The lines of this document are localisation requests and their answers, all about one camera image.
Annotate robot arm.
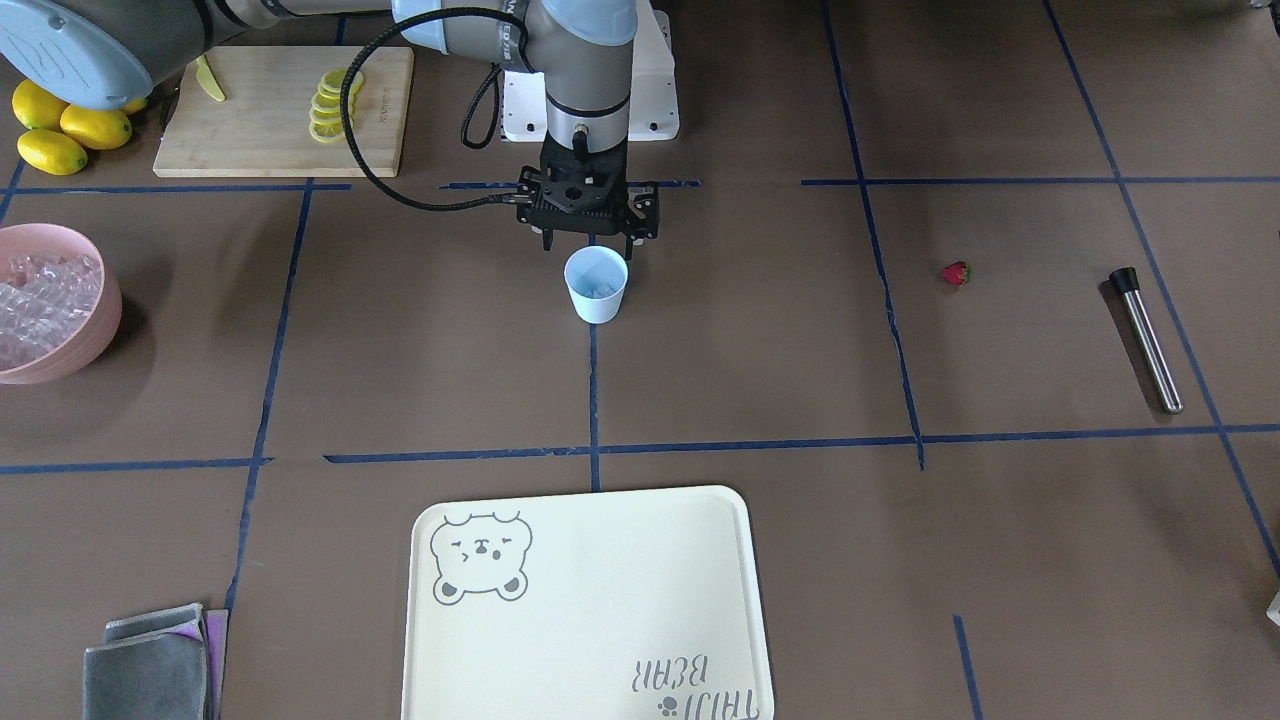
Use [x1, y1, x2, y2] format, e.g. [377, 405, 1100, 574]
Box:
[1, 1, 660, 258]

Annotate steel muddler black tip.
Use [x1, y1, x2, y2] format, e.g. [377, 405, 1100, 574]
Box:
[1108, 266, 1184, 415]

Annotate pile of ice cubes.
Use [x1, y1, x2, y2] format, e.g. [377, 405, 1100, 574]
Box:
[1, 251, 105, 372]

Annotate light blue cup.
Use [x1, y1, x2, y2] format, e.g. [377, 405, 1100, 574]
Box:
[563, 246, 628, 325]

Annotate bamboo cutting board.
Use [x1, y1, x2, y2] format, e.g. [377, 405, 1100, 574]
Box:
[154, 46, 413, 178]

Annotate pink bowl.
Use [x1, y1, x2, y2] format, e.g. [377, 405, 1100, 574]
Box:
[1, 223, 122, 386]

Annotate red strawberry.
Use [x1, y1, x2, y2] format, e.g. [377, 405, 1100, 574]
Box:
[940, 261, 972, 287]

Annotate grey folded cloth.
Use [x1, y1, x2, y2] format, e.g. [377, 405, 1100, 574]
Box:
[82, 603, 229, 719]

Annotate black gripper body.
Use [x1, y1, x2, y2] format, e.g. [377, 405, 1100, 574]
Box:
[516, 140, 660, 241]

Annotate lemon slices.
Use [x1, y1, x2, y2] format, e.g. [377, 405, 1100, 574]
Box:
[308, 68, 364, 143]

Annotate cream bear tray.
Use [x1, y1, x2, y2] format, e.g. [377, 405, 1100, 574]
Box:
[399, 486, 776, 719]

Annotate yellow-green plastic knife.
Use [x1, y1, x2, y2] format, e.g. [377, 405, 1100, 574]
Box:
[195, 55, 227, 102]

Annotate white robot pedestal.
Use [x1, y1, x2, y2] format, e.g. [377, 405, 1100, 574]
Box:
[499, 1, 680, 143]

